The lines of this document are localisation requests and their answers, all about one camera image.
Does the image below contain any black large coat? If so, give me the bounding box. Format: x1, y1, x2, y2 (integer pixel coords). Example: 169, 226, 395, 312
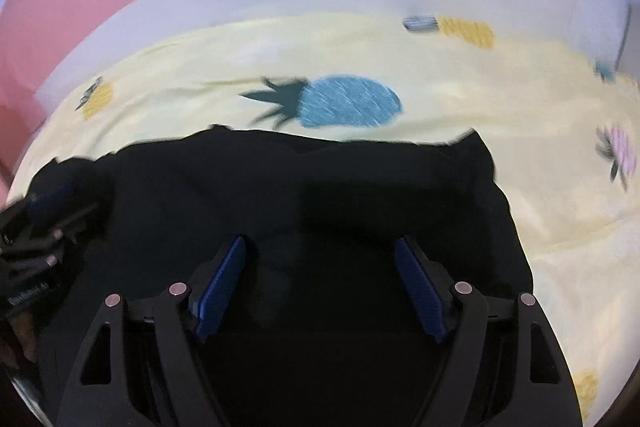
29, 127, 533, 426

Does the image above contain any yellow pineapple print bedsheet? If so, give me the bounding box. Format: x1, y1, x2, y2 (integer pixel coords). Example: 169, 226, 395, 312
9, 13, 639, 426

